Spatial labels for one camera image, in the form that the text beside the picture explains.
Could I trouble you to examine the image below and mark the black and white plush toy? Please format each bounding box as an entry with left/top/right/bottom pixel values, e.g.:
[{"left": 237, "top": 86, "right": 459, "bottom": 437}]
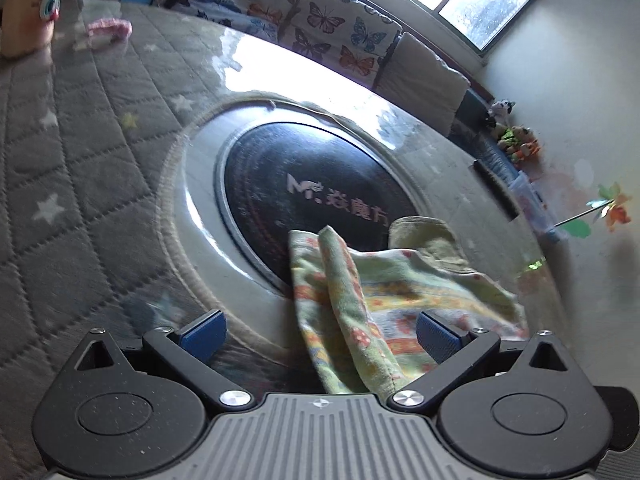
[{"left": 484, "top": 100, "right": 516, "bottom": 133}]

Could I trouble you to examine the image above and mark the black remote control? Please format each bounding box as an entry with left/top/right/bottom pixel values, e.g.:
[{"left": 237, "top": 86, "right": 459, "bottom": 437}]
[{"left": 474, "top": 159, "right": 520, "bottom": 221}]

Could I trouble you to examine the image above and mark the square butterfly print cushion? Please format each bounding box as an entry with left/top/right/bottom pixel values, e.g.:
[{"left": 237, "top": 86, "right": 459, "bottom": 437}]
[{"left": 291, "top": 0, "right": 403, "bottom": 91}]

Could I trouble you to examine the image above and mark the pink scrunchie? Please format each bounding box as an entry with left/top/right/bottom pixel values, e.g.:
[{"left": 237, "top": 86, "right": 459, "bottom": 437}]
[{"left": 86, "top": 17, "right": 133, "bottom": 43}]

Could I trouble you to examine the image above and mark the colourful pinwheel toy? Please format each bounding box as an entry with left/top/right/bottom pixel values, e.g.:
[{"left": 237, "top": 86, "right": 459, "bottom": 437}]
[{"left": 555, "top": 182, "right": 632, "bottom": 238}]

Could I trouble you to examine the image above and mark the round black induction cooktop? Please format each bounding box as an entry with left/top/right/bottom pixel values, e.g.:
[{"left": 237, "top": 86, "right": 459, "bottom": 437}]
[{"left": 215, "top": 121, "right": 426, "bottom": 293}]

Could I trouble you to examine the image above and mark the pink cat face bottle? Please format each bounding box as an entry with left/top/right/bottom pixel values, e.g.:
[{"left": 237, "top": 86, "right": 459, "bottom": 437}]
[{"left": 0, "top": 0, "right": 65, "bottom": 57}]

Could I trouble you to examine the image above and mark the blue sofa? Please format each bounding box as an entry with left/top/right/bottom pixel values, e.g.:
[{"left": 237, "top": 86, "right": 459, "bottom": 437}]
[{"left": 85, "top": 0, "right": 521, "bottom": 181}]

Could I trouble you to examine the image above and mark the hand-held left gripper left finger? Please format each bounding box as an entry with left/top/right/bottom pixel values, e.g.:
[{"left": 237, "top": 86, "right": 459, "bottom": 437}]
[{"left": 74, "top": 309, "right": 255, "bottom": 411}]

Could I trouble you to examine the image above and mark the window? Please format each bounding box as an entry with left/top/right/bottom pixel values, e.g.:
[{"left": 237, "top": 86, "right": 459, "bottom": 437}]
[{"left": 262, "top": 0, "right": 556, "bottom": 53}]

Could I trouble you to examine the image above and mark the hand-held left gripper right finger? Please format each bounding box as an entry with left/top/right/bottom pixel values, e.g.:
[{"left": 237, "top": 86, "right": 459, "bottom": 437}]
[{"left": 391, "top": 311, "right": 571, "bottom": 411}]

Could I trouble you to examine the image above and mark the orange fox plush toy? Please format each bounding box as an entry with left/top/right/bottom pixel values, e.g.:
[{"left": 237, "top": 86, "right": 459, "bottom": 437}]
[{"left": 515, "top": 140, "right": 543, "bottom": 163}]

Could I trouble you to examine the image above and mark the plain grey cushion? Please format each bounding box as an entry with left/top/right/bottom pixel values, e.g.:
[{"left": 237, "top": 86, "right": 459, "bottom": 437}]
[{"left": 375, "top": 31, "right": 471, "bottom": 136}]

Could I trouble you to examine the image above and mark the patterned yellow green garment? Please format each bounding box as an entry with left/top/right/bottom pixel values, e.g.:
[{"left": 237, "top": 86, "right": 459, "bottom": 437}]
[{"left": 289, "top": 216, "right": 531, "bottom": 401}]

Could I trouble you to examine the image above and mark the clear plastic storage box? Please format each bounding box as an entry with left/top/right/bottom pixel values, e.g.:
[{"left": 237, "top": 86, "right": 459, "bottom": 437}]
[{"left": 510, "top": 170, "right": 558, "bottom": 233}]

